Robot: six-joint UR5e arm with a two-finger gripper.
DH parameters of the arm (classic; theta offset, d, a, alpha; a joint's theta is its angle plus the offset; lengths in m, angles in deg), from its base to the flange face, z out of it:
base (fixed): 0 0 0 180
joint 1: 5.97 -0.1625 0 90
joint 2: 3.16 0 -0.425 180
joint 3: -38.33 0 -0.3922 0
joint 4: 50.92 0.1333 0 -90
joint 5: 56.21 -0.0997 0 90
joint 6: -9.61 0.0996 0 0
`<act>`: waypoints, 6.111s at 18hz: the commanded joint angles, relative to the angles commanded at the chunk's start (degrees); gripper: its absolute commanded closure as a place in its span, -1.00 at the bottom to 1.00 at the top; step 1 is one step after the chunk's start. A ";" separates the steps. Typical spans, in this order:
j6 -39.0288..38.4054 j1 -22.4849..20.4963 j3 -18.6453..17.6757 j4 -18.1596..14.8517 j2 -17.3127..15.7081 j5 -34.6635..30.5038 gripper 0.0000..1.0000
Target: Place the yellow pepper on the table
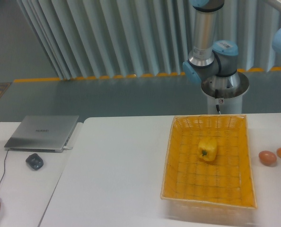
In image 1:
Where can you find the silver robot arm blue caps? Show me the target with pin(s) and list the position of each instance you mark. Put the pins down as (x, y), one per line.
(247, 29)

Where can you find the brown egg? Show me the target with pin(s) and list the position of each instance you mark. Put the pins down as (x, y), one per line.
(267, 157)

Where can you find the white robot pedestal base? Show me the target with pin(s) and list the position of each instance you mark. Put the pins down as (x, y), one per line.
(225, 94)

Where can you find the yellow woven basket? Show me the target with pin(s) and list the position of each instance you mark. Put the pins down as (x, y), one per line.
(225, 181)

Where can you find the silver closed laptop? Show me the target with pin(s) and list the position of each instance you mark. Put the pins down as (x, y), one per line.
(43, 133)

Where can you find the yellow bell pepper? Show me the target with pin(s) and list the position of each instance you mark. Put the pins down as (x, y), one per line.
(207, 149)

